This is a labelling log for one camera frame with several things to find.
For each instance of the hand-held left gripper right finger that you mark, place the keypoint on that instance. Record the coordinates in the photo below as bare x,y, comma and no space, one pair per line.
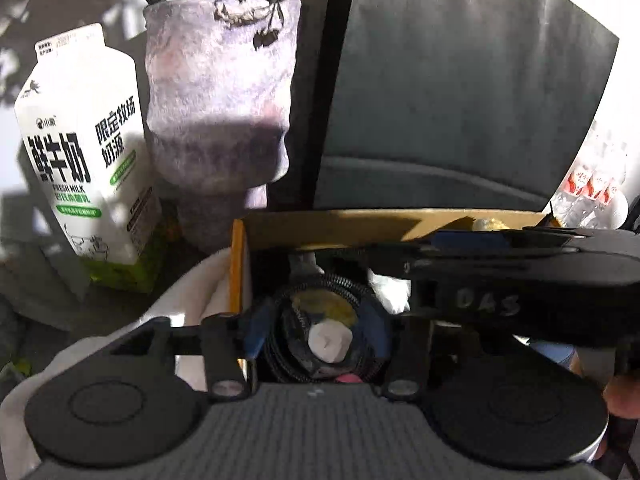
377,332

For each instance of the white fluffy towel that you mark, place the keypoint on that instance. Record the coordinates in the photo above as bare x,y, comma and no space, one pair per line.
200,290

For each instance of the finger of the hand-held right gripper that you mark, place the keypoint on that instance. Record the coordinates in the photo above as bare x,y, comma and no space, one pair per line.
475,241
400,262

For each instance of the black paper bag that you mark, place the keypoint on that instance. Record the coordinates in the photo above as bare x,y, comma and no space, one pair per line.
450,85

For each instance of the white crumpled lump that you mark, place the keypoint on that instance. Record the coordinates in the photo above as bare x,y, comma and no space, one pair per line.
327,340

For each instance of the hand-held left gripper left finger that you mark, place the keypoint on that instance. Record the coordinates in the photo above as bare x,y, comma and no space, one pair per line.
254,332

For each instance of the pack of water bottles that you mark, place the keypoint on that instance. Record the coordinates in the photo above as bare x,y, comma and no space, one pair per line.
590,185

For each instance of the person's right hand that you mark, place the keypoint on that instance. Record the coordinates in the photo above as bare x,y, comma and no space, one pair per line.
625,395

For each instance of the white milk carton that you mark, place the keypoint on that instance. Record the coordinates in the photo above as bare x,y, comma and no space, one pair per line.
75,160

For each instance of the red cardboard box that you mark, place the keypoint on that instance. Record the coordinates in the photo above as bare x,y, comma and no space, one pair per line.
320,227

